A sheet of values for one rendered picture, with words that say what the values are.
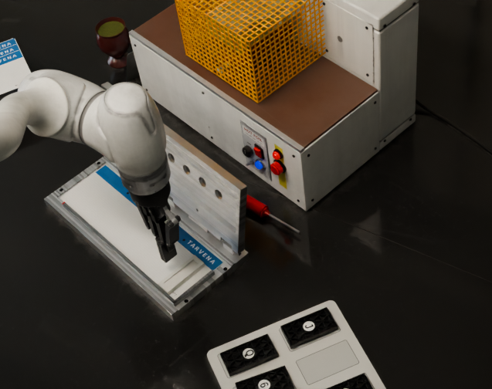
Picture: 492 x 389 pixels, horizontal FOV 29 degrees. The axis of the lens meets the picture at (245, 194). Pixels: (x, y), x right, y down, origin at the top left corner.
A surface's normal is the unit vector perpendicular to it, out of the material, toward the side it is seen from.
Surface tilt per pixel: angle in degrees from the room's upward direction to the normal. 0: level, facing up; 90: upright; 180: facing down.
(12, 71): 0
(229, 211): 78
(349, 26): 90
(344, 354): 0
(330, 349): 0
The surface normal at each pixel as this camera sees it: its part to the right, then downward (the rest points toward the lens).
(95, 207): -0.11, -0.64
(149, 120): 0.81, 0.25
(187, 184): -0.73, 0.44
